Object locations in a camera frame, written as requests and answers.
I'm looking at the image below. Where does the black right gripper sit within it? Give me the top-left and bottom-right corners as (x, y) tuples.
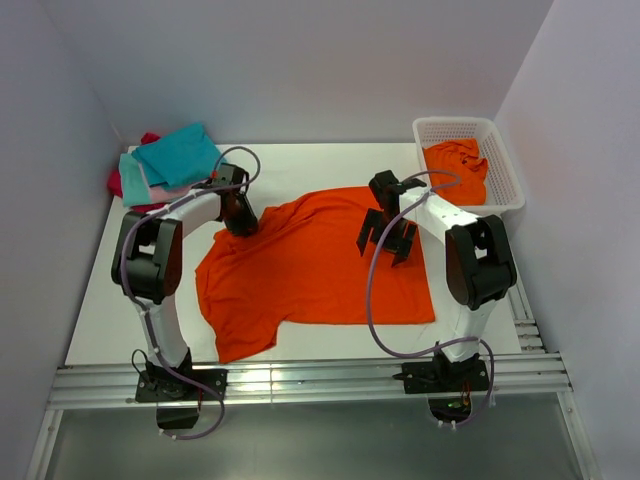
(357, 207), (418, 265)

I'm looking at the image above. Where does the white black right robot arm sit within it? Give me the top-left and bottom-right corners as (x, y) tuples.
(356, 170), (517, 394)

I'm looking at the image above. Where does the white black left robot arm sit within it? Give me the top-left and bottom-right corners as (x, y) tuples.
(111, 162), (258, 399)

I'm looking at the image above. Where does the pink folded t-shirt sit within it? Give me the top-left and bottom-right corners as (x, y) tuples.
(139, 166), (193, 205)

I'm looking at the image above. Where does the teal folded t-shirt top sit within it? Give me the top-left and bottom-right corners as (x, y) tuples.
(132, 123), (221, 189)

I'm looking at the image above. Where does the mint green folded t-shirt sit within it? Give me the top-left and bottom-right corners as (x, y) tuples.
(118, 153), (176, 208)

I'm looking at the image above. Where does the orange t-shirt in basket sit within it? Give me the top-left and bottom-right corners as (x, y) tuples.
(423, 138), (489, 206)

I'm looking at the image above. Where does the white plastic laundry basket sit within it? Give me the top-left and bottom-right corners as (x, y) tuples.
(412, 116), (525, 215)

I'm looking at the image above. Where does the red folded t-shirt bottom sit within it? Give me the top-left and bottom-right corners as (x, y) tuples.
(106, 131), (166, 214)

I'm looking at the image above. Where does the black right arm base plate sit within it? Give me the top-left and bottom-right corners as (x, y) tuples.
(393, 354), (495, 429)

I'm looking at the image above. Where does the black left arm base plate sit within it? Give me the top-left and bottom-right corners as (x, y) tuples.
(134, 364), (215, 430)

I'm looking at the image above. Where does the aluminium front rail frame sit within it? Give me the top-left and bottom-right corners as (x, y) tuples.
(26, 353), (602, 479)

